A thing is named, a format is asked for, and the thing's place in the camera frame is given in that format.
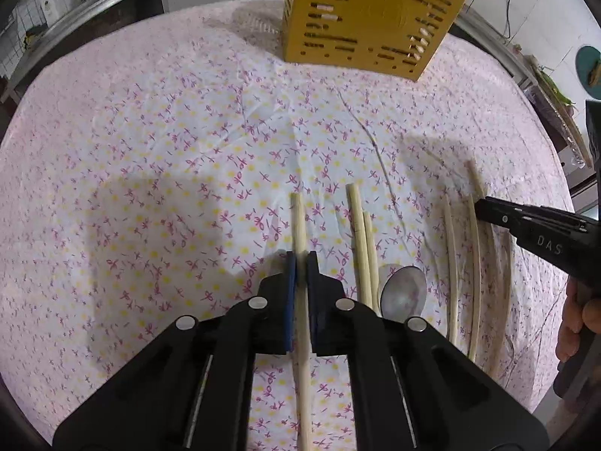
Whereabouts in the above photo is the yellow slotted utensil holder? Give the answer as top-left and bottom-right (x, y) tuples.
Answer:
(281, 0), (465, 82)

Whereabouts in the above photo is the person's right hand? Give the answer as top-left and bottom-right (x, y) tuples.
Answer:
(555, 278), (601, 362)

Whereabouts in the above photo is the wooden chopstick five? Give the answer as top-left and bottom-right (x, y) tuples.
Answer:
(468, 197), (481, 362)

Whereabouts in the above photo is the wooden chopstick three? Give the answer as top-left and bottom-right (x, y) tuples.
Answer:
(362, 212), (380, 316)

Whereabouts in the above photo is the metal spoon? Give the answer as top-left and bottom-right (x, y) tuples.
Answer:
(379, 266), (427, 323)

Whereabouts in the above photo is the wooden chopstick one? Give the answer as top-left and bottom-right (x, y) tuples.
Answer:
(291, 192), (312, 450)

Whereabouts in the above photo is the wooden chopstick two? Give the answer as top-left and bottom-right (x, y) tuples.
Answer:
(346, 183), (373, 309)

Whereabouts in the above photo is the wooden chopstick four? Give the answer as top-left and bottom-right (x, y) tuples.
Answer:
(443, 197), (458, 345)

